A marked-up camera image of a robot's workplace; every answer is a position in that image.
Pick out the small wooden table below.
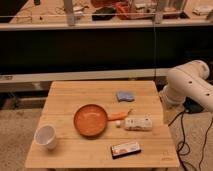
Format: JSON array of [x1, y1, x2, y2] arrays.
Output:
[[25, 81, 179, 169]]

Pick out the blue sponge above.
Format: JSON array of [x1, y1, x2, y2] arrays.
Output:
[[116, 91, 135, 102]]

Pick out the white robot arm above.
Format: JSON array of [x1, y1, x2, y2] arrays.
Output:
[[162, 60, 213, 113]]

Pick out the black object on shelf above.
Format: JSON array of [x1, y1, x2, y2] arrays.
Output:
[[92, 7, 116, 21]]

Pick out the white plastic bottle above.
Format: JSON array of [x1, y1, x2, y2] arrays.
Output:
[[115, 117, 153, 131]]

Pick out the dark rectangular snack box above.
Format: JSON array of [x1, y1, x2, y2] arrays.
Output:
[[110, 141, 141, 159]]

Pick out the orange tool on shelf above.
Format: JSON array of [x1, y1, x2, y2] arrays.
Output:
[[115, 2, 131, 20]]

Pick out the orange ceramic bowl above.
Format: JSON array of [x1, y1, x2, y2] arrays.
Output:
[[73, 104, 108, 137]]

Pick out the orange toy carrot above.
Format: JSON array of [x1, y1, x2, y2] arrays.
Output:
[[108, 109, 132, 121]]

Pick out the black power cables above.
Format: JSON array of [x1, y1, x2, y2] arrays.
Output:
[[167, 108, 213, 171]]

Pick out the white ceramic cup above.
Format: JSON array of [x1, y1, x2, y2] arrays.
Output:
[[34, 125, 57, 150]]

